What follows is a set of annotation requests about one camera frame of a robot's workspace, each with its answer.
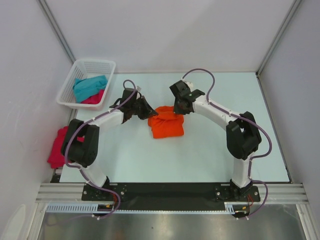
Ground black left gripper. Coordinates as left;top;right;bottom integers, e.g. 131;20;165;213
130;95;158;120

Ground orange t shirt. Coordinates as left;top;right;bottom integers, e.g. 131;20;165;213
147;106;185;139

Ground white plastic mesh basket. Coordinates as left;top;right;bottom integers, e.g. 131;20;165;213
56;58;116;111

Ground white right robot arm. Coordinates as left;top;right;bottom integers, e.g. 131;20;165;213
169;80;262;201

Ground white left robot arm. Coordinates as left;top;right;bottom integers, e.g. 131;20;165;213
61;88;158;200

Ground pink t shirt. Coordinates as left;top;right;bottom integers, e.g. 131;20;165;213
81;89;105;105

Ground teal t shirt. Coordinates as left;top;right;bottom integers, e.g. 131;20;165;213
73;75;108;104

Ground folded red t shirt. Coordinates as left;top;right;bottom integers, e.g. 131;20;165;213
47;126;68;169

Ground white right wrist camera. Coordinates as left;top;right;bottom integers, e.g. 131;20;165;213
182;79;194;89

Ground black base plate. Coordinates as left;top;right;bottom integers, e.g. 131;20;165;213
81;182;261;210

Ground white slotted cable duct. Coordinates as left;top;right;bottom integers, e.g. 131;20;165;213
45;203;249;216

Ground aluminium frame rail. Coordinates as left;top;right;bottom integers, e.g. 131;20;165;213
36;183;308;204

